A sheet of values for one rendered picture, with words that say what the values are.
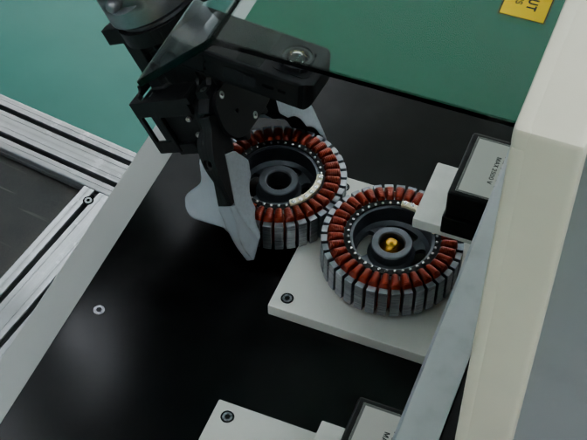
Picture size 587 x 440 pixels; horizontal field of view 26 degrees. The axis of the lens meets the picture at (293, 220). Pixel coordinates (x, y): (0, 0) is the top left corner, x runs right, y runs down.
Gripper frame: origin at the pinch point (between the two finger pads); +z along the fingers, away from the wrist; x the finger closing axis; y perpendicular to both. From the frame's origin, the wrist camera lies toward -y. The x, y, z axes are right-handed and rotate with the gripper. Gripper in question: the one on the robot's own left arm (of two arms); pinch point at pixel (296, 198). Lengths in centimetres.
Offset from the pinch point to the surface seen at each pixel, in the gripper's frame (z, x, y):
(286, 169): -2.0, -1.4, 0.6
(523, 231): -31, 36, -45
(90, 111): 37, -66, 100
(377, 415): -3.6, 23.7, -20.5
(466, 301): -18.3, 27.6, -34.2
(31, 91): 31, -66, 110
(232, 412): 2.8, 19.9, -3.1
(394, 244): 3.2, 2.3, -9.1
